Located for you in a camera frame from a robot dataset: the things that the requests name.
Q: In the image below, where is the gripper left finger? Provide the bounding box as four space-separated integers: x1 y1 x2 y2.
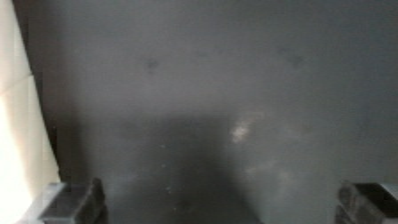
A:
23 178 108 224

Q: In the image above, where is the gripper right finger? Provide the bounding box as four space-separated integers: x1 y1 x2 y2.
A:
334 182 398 224

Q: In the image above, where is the white U-shaped fence frame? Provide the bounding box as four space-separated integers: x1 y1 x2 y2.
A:
0 0 60 224

